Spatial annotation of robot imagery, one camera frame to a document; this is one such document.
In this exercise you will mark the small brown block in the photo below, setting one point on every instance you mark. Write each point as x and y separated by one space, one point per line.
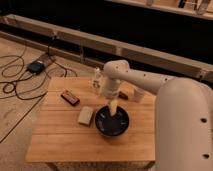
122 95

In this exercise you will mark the blue power adapter box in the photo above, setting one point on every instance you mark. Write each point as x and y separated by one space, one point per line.
36 67

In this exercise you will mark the wooden table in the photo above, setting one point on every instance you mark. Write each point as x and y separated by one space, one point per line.
58 137

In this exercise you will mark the clear plastic bottle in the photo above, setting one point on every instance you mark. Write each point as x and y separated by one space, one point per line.
97 80

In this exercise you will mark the dark ceramic bowl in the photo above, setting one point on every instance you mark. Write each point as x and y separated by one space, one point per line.
111 126

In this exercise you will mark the beige sponge block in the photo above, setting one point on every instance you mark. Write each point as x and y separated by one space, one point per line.
85 115

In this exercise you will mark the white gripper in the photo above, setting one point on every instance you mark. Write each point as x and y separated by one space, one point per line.
110 91

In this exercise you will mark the dark brown rectangular box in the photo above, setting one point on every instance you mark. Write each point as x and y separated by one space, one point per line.
70 98

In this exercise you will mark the translucent plastic cup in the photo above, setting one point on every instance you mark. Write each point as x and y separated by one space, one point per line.
138 94

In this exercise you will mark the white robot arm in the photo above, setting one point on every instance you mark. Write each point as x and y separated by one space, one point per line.
183 116

